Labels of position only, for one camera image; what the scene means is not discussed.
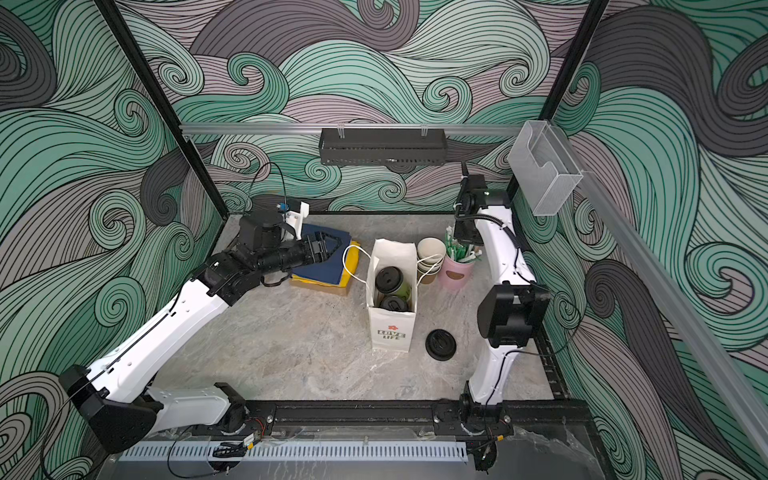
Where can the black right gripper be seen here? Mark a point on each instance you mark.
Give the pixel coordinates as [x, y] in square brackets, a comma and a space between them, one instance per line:
[461, 233]

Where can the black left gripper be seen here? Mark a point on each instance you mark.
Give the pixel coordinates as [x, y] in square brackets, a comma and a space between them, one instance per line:
[320, 253]

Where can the green paper coffee cup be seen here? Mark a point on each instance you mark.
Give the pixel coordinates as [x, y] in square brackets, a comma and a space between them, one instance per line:
[404, 291]

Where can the white paper takeout bag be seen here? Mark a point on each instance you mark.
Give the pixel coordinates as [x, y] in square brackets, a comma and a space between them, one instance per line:
[392, 331]

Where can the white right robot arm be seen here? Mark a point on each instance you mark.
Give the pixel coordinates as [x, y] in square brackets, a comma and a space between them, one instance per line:
[512, 312]

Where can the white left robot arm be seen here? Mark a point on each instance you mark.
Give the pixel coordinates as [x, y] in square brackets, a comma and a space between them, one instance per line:
[114, 396]

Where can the navy blue napkin stack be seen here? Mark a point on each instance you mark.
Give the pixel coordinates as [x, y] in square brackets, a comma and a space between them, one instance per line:
[333, 242]

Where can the white wrapped straw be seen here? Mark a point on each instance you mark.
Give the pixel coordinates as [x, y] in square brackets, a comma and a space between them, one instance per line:
[451, 243]

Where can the green wrapped straw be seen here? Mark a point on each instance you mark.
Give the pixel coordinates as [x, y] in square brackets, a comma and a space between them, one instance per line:
[461, 251]

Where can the stack of paper cups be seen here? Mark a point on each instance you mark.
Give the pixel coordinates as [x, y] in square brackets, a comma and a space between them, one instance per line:
[431, 253]

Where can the pink straw holder cup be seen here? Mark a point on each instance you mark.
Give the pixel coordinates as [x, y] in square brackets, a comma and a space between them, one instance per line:
[454, 275]

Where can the stack of black lids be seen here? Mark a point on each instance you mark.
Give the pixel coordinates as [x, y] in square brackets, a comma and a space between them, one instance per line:
[440, 345]

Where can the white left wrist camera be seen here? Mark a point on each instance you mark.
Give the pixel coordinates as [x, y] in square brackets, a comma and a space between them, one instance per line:
[294, 213]

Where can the clear acrylic wall holder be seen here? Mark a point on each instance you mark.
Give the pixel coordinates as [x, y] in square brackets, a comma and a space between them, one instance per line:
[544, 164]

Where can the black wall shelf tray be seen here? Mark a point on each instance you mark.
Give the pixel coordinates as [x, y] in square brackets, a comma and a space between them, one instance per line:
[382, 146]

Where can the white slotted cable duct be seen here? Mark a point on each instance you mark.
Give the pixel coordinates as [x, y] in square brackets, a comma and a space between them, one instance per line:
[419, 451]

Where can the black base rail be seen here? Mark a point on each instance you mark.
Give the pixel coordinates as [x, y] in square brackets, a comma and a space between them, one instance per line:
[360, 414]

